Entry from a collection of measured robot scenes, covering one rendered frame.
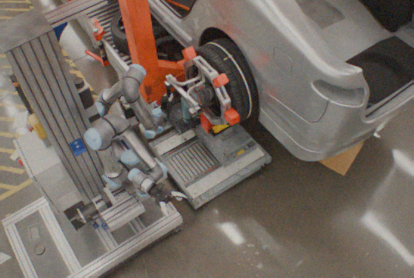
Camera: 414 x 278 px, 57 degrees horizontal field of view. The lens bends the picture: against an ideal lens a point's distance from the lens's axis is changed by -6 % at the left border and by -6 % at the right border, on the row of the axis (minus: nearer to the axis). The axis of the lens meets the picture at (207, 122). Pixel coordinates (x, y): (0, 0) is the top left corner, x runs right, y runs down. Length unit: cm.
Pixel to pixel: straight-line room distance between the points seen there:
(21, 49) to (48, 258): 187
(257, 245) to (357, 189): 104
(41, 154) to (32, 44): 81
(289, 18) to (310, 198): 176
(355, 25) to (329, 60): 149
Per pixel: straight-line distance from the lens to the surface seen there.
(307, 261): 337
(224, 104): 288
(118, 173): 251
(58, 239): 338
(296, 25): 237
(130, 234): 325
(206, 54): 296
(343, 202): 366
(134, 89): 258
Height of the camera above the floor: 312
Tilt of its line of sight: 51 degrees down
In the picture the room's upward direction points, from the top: 4 degrees counter-clockwise
